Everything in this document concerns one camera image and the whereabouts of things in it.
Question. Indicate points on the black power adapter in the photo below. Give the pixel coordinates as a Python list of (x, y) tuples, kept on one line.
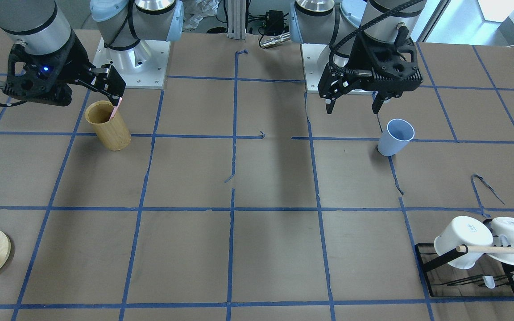
[(274, 23)]

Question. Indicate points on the wooden dowel rod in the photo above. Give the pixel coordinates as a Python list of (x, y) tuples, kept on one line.
[(484, 249)]

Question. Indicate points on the silver cylindrical connector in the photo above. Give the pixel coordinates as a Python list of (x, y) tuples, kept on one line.
[(275, 40)]

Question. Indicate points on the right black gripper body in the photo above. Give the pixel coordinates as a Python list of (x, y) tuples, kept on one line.
[(75, 59)]

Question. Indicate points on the pink chopstick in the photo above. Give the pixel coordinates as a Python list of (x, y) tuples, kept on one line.
[(115, 108)]

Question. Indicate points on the black wire mug rack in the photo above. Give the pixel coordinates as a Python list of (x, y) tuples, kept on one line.
[(456, 274)]

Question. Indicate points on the crumpled clear plastic bag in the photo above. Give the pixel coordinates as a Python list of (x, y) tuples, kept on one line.
[(196, 10)]

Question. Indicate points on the aluminium frame post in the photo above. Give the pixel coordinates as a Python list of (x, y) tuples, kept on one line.
[(236, 19)]

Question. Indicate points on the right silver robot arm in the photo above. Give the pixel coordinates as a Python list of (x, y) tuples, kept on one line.
[(41, 27)]

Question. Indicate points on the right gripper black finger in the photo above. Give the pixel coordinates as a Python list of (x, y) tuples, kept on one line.
[(107, 81)]

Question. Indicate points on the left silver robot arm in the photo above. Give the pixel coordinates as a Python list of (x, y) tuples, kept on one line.
[(326, 30)]

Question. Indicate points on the white mug near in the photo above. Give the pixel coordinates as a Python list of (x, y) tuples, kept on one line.
[(463, 230)]

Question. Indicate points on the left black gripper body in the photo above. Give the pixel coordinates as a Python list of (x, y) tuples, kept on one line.
[(350, 59)]

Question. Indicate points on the light blue plastic cup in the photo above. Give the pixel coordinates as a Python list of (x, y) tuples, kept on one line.
[(395, 136)]

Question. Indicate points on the bamboo wooden cup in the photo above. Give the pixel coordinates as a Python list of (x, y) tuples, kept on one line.
[(113, 134)]

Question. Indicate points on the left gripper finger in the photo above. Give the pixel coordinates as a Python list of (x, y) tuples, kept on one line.
[(379, 97), (332, 90)]

